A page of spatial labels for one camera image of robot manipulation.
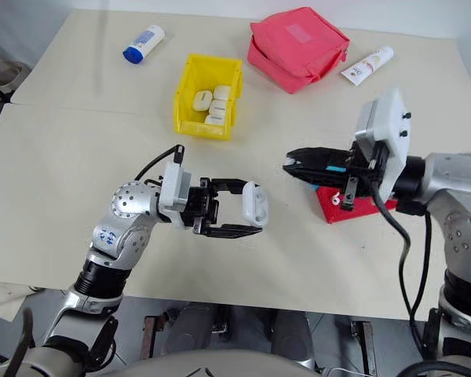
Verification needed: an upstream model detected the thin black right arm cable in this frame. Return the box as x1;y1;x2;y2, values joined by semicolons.
395;200;433;319

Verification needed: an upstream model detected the brown metal bracket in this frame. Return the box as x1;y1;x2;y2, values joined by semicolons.
350;320;378;375
142;313;159;361

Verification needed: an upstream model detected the white tube with blue cap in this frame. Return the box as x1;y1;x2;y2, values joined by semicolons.
122;24;167;65

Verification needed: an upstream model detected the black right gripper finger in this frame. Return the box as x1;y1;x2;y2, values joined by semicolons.
282;164;347;189
284;145;339;168

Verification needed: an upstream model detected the yellow plastic bin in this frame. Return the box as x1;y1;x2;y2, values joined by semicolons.
172;53;245;142

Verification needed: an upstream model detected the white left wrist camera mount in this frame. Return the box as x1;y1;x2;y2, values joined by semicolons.
156;160;194;229

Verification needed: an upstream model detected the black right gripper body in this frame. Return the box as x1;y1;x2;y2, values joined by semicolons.
328;140;394;212

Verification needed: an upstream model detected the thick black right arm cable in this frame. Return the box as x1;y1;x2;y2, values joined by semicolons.
367;179;435;359

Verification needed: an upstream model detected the red earbud holder tray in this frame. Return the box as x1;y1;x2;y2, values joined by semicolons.
315;184;400;225

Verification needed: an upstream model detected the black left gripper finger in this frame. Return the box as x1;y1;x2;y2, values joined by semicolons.
210;178;257;196
202;222;265;241

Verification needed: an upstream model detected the pink fabric pouch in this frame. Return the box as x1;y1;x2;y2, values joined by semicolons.
246;6;352;96

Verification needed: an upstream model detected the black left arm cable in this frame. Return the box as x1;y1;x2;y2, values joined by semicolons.
134;144;186;185

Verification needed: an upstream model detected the white tube with pink print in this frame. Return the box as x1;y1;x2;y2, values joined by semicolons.
339;44;395;86

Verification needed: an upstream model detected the grey chair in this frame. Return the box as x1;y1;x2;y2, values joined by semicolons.
0;57;29;104

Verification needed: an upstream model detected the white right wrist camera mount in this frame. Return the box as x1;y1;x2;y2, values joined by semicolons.
352;85;414;197

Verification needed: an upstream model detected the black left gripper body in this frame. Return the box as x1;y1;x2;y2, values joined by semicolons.
182;177;221;236

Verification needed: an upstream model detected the dark rounded shape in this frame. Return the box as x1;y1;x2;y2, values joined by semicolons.
166;305;215;355
272;309;313;359

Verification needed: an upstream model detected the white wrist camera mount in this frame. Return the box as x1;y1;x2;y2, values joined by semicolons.
352;85;414;197
156;160;194;229

